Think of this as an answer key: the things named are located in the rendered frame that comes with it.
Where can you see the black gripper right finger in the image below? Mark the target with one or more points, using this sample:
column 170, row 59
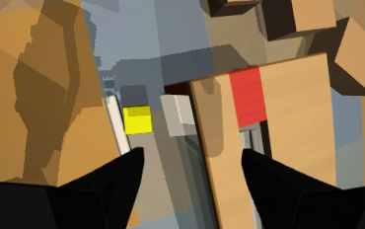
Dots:
column 287, row 199

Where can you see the small yellow block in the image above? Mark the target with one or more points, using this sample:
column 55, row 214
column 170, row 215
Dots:
column 137, row 119

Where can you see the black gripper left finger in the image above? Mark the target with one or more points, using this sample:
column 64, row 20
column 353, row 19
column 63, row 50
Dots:
column 102, row 199

